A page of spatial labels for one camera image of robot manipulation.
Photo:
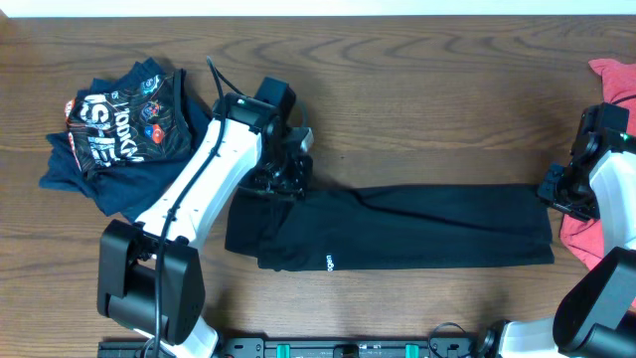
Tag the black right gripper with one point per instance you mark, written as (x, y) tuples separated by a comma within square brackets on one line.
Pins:
[(549, 191)]

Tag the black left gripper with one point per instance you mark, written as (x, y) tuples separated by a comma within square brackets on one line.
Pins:
[(297, 190)]

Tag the plain black t-shirt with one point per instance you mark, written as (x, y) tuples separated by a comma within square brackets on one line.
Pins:
[(399, 227)]

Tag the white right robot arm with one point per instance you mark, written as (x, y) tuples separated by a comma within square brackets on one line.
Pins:
[(593, 320)]

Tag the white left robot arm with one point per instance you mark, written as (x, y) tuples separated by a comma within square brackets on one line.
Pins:
[(149, 274)]

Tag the black graphic print shirt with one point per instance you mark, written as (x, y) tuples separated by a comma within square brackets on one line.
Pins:
[(141, 123)]

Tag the folded navy blue shirt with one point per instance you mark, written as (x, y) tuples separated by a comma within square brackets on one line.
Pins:
[(128, 190)]

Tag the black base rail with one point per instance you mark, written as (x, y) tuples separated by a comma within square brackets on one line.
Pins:
[(446, 340)]

